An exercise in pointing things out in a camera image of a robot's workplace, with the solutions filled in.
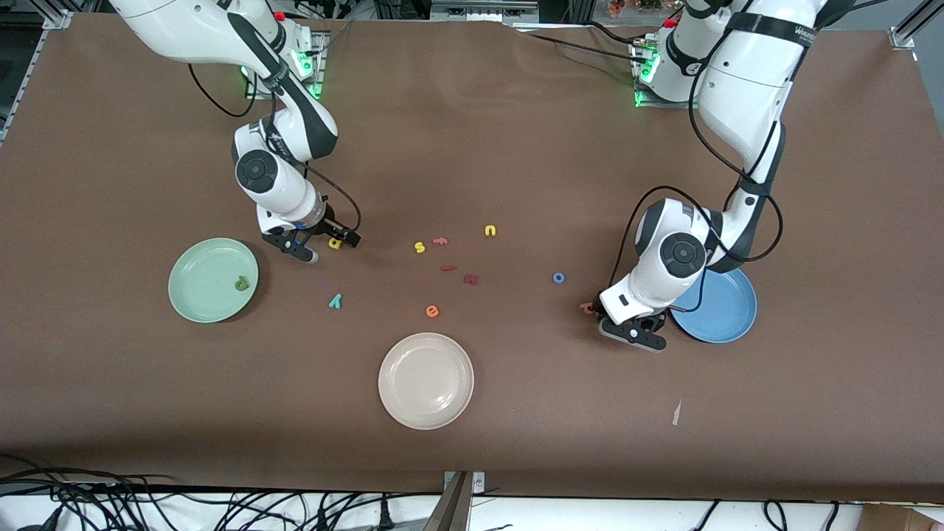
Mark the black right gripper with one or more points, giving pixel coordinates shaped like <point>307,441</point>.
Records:
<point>331,228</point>

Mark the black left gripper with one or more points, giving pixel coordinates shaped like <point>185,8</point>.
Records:
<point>647,324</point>

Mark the teal foam letter y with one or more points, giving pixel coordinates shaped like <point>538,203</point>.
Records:
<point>335,301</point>

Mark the salmon foam letter p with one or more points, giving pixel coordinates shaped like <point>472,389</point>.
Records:
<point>585,308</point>

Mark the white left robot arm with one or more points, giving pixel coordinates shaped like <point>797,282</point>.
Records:
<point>752,81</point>

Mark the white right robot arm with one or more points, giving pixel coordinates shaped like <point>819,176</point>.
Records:
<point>184,29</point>

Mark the blue plate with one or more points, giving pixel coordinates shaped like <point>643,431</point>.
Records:
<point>726,317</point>

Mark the small grey paper scrap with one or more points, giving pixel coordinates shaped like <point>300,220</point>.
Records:
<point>676,414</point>

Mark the mint green plate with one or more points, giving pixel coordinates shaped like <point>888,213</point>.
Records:
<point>203,284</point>

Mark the cream white plate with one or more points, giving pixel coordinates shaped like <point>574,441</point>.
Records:
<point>426,380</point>

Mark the brown table cover sheet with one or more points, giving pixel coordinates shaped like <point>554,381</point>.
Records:
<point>516,162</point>

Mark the grey power strip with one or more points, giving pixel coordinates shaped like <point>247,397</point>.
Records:
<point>483,9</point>

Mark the grey metal strut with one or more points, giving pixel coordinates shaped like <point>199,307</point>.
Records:
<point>450,509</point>

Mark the cardboard box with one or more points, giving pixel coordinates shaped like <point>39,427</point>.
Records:
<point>900,518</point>

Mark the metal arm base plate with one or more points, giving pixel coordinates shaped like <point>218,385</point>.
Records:
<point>649,102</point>
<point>318,77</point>

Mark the metal table bracket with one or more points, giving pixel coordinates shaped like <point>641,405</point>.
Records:
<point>476,483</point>

